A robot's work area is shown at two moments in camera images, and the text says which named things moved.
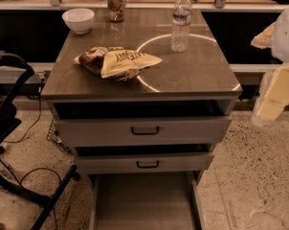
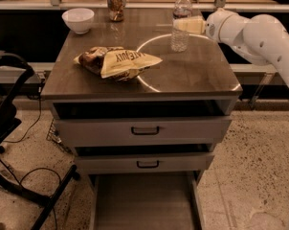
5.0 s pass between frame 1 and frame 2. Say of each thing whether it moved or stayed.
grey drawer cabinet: stayed
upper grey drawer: stayed
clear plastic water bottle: stayed
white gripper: moved
